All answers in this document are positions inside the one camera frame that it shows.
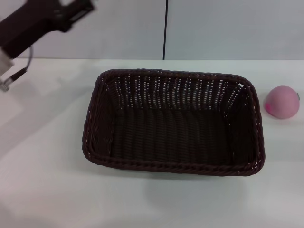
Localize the pink peach toy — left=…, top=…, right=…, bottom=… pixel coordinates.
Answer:
left=264, top=85, right=301, bottom=119

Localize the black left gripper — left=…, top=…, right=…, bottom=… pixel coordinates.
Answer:
left=0, top=0, right=96, bottom=59

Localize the black vertical wall strip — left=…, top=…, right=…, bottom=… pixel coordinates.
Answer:
left=162, top=0, right=170, bottom=60

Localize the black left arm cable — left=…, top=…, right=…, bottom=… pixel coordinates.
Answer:
left=0, top=46, right=34, bottom=92

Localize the black woven plastic basket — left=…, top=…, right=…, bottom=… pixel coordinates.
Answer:
left=82, top=68, right=266, bottom=178

